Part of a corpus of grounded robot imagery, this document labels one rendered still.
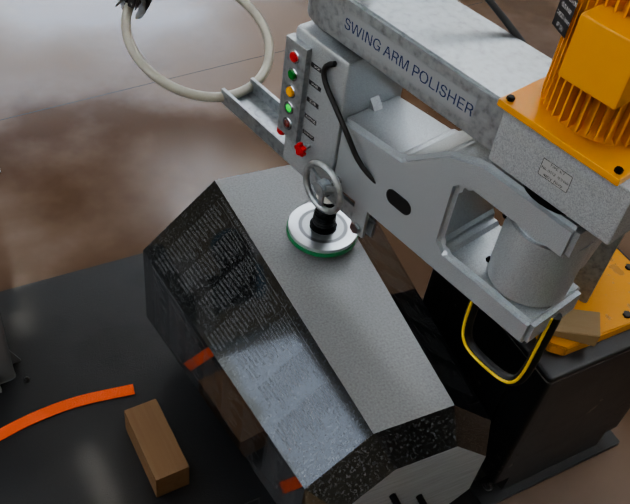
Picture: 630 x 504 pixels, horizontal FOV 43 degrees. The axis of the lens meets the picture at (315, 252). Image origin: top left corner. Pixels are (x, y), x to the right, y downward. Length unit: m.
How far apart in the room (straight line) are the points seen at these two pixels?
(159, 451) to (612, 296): 1.57
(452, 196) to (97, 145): 2.61
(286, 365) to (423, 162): 0.73
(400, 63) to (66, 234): 2.24
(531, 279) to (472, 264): 0.18
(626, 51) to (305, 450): 1.30
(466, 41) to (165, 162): 2.49
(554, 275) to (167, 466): 1.54
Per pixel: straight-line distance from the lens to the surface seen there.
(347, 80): 1.94
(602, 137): 1.55
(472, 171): 1.75
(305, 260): 2.41
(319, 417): 2.16
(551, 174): 1.58
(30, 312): 3.41
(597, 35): 1.39
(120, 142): 4.17
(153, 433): 2.88
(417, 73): 1.75
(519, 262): 1.78
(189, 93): 2.49
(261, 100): 2.55
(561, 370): 2.51
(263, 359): 2.30
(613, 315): 2.68
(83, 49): 4.87
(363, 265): 2.42
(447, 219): 1.88
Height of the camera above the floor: 2.59
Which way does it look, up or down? 45 degrees down
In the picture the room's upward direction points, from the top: 9 degrees clockwise
